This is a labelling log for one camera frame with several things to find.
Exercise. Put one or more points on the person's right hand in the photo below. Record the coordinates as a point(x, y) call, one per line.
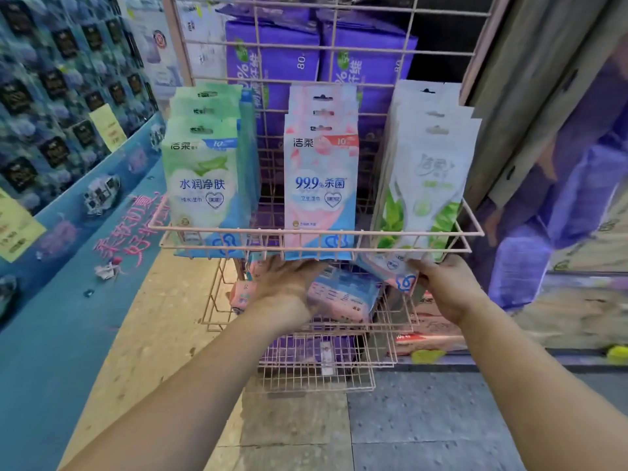
point(454, 291)

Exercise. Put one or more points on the person's left forearm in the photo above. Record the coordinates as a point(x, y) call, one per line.
point(196, 387)

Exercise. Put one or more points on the pink blue wipes pack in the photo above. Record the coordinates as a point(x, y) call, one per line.
point(346, 296)

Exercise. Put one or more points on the purple packet with white label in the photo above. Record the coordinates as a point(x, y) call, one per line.
point(309, 349)

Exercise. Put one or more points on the person's right forearm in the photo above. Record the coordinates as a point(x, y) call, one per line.
point(530, 387)

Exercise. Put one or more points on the white green leaf wipes packet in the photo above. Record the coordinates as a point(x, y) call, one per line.
point(427, 191)
point(427, 93)
point(434, 111)

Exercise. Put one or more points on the wall of dark boxed products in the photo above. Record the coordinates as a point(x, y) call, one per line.
point(59, 83)

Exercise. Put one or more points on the person's left thumb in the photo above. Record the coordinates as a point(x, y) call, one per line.
point(315, 270)

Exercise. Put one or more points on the green wet wipes packet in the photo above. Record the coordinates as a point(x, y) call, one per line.
point(206, 108)
point(202, 186)
point(208, 91)

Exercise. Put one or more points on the pink packet in basket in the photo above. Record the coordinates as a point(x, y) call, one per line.
point(241, 296)

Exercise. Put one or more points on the white printed poster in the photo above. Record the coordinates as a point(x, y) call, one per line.
point(152, 39)

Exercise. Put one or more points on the pink wet wipes packet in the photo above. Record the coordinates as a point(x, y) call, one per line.
point(321, 191)
point(321, 95)
point(321, 117)

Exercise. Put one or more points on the pink red carton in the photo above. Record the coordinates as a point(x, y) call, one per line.
point(427, 333)

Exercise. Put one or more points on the blue printed display counter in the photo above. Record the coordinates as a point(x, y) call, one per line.
point(64, 289)

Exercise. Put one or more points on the person's right thumb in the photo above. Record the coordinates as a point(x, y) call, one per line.
point(418, 266)

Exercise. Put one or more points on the small pink wipes packet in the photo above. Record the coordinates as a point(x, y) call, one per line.
point(390, 269)

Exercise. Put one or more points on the yellow paper price note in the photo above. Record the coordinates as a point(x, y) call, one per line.
point(108, 127)
point(17, 230)

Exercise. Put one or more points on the yellow green floor tag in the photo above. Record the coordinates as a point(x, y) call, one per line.
point(427, 356)
point(618, 354)

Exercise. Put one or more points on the large purple tissue pack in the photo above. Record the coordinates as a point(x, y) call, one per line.
point(368, 53)
point(274, 53)

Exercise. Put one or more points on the person's left hand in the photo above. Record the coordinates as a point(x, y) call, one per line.
point(279, 289)

